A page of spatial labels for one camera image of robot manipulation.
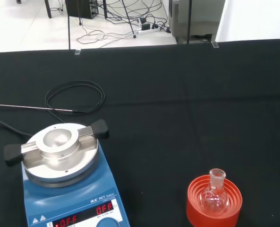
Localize black bench cloth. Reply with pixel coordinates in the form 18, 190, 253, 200
0, 38, 280, 227

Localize white power strip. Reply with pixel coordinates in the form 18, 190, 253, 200
137, 26, 160, 35

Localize thin black tripod pole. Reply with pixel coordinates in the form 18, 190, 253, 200
187, 0, 192, 45
67, 16, 71, 51

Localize blue base laboratory heater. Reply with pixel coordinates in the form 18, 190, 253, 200
21, 122, 131, 227

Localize grey metal cabinet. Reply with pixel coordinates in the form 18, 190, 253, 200
169, 0, 226, 45

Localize thin steel temperature probe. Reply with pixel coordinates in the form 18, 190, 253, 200
0, 103, 76, 113

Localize black computer case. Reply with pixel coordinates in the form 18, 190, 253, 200
65, 0, 108, 20

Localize black table leg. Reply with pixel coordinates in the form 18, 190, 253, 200
44, 0, 53, 19

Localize pale white board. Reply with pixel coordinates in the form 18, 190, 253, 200
214, 0, 280, 43

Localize thin black coiled cable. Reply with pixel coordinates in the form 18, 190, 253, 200
45, 80, 106, 124

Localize aluminium heating block black handles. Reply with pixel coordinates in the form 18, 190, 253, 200
3, 119, 110, 167

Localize black floor cable tangle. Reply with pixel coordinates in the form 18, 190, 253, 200
106, 0, 171, 34

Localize orange ribbed flask support ring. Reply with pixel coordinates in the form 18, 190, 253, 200
186, 174, 243, 227

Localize thick black power cable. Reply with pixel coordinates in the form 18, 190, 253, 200
0, 118, 34, 138

